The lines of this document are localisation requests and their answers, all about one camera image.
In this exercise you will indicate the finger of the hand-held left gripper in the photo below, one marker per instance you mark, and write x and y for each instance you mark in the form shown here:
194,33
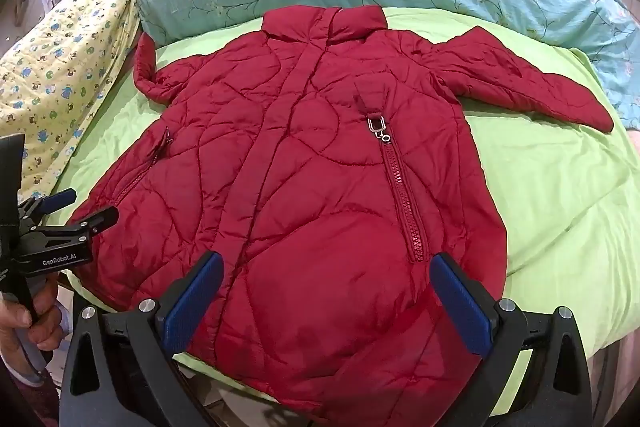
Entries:
54,199
95,218

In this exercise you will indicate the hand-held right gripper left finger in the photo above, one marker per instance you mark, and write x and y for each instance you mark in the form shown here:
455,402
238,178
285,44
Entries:
192,307

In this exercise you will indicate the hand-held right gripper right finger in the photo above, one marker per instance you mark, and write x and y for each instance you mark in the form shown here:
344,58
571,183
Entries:
461,303

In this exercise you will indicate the red quilted jacket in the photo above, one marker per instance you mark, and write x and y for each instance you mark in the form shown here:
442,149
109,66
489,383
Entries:
310,157

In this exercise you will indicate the person's left hand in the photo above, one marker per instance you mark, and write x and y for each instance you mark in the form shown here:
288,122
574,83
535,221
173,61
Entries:
17,317

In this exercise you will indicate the light green bed sheet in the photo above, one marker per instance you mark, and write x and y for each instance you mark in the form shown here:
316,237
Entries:
550,207

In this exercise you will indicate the yellow printed blanket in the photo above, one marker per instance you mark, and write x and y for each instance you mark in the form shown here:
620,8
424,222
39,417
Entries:
60,57

